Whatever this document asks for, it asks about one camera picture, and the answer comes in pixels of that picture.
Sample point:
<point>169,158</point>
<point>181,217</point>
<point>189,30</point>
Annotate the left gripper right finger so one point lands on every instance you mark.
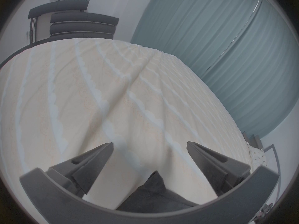
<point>208,166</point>

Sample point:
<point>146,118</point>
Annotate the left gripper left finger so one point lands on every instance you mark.
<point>91,167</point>

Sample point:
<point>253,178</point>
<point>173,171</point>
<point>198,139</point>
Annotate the black T-shirt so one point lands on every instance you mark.
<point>151,195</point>

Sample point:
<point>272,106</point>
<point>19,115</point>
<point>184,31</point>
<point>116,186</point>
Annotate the bed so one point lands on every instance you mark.
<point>93,101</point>

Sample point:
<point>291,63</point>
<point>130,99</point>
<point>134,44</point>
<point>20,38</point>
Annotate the white printed pillow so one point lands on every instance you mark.
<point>257,157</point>

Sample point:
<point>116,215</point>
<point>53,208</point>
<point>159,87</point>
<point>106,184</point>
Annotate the grey bedside table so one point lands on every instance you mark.
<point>253,140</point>

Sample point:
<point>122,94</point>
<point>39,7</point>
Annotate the blue-green curtain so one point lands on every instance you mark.
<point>222,55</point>

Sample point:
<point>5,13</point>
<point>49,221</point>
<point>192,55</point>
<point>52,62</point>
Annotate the black chest of drawers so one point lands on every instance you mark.
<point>84,26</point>

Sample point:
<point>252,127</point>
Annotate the black dressing table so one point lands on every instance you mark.
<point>46,8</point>

